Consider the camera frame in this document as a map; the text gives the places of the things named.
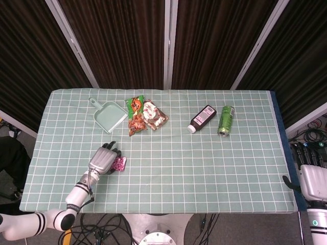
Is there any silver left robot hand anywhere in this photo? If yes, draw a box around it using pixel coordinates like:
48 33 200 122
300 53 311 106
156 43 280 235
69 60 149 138
88 140 123 177

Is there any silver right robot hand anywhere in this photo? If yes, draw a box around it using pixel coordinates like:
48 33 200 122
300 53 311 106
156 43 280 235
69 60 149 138
282 142 327 203

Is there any pink glittery pouch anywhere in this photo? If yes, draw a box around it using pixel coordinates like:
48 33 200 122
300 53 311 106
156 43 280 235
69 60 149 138
111 156 128 173

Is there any mint green plastic dustpan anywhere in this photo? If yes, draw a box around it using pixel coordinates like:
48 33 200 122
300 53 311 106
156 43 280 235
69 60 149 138
88 97 129 135

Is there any green orange snack bag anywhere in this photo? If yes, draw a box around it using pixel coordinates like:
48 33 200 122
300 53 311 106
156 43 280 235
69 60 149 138
124 95 148 137

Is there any white brown snack packet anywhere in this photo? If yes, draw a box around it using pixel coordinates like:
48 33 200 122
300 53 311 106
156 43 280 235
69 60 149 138
142 100 169 131

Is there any green white grid tablecloth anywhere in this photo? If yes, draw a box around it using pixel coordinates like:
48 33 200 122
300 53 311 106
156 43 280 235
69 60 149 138
19 88 298 214

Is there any black bulky object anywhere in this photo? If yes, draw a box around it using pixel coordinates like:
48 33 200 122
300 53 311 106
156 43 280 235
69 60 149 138
0 136 32 205

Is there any green drink can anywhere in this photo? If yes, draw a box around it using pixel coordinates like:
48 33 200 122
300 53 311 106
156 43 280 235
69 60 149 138
217 105 236 137

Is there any brown bottle white cap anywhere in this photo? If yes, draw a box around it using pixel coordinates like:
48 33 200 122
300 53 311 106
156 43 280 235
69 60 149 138
187 104 218 134

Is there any black floor cable bundle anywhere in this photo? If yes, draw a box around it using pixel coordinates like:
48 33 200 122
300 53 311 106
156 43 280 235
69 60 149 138
58 213 140 245
288 117 327 149

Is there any white partition frame post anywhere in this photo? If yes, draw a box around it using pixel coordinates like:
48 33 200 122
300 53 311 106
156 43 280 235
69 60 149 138
0 109 38 139
162 0 179 90
229 0 286 90
285 101 327 136
45 0 100 89

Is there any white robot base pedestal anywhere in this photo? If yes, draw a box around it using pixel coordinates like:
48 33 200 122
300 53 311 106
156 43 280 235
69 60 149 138
122 213 195 245

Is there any black cable with inline box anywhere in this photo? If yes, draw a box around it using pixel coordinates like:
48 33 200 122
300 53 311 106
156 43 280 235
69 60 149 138
196 213 221 233

